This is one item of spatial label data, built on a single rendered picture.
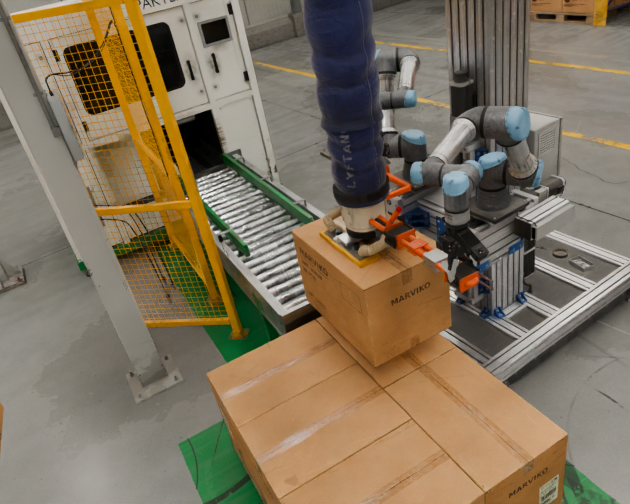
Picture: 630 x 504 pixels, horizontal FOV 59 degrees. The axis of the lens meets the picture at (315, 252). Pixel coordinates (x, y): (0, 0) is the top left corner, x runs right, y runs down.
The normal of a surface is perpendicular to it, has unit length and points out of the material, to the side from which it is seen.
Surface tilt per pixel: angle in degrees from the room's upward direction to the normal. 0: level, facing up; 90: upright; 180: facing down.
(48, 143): 90
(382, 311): 90
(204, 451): 0
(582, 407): 0
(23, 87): 90
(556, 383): 0
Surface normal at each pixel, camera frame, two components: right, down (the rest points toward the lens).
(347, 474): -0.18, -0.83
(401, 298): 0.48, 0.40
